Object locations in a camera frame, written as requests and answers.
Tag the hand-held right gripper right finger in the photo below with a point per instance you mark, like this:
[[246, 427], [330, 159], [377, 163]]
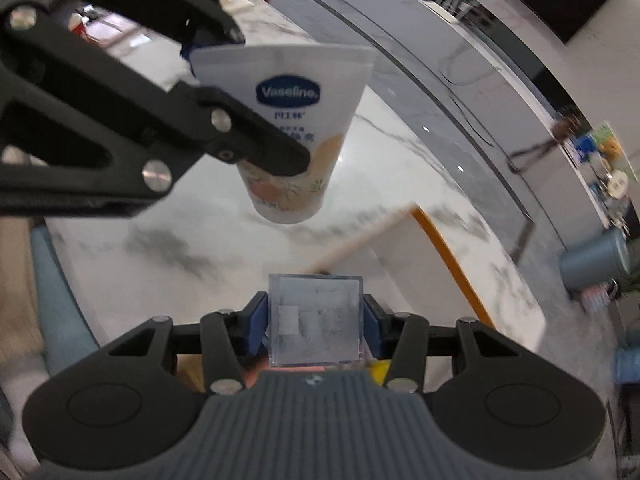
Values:
[[372, 325]]

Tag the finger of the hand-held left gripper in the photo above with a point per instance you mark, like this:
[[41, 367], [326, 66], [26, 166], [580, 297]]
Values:
[[175, 5], [250, 130]]

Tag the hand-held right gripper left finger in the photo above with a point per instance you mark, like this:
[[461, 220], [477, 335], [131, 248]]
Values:
[[257, 320]]

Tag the yellow tape measure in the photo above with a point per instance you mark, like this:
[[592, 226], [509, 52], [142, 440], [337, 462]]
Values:
[[378, 371]]

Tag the clear plastic box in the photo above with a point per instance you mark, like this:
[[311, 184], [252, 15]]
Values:
[[320, 320]]

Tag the pink pump bottle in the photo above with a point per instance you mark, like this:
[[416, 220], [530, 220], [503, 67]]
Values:
[[255, 377]]

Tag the orange storage box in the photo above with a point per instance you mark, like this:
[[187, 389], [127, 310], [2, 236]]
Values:
[[425, 280]]

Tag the white lotion tube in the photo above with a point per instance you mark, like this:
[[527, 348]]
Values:
[[290, 70]]

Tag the blue-grey chair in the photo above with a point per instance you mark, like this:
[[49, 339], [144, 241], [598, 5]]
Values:
[[55, 300]]

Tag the blue-grey trash bin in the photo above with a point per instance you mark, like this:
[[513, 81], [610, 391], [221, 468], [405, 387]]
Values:
[[595, 260]]

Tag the white router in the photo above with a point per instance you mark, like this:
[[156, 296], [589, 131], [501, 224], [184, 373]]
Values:
[[452, 14]]

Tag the colourful toy pile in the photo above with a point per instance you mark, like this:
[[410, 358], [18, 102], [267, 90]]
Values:
[[607, 165]]

